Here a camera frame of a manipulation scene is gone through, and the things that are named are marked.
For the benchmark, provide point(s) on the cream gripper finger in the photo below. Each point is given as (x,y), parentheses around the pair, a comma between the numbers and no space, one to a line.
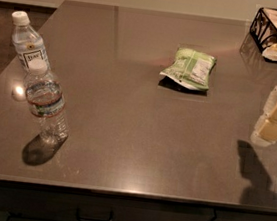
(265,132)

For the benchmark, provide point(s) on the front clear water bottle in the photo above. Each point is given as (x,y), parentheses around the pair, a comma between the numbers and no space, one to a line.
(46,102)

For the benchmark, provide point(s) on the clear water bottle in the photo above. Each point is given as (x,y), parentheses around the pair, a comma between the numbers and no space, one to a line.
(46,102)
(27,42)

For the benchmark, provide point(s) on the rear clear water bottle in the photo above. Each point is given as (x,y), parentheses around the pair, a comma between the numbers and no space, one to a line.
(27,42)

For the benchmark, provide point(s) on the green snack bag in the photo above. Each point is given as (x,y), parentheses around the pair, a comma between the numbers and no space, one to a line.
(191,69)

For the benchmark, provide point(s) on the black wire basket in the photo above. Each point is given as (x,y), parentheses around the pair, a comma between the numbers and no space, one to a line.
(261,28)

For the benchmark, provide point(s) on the dark drawer with handle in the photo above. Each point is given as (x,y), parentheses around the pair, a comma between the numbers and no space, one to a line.
(71,207)

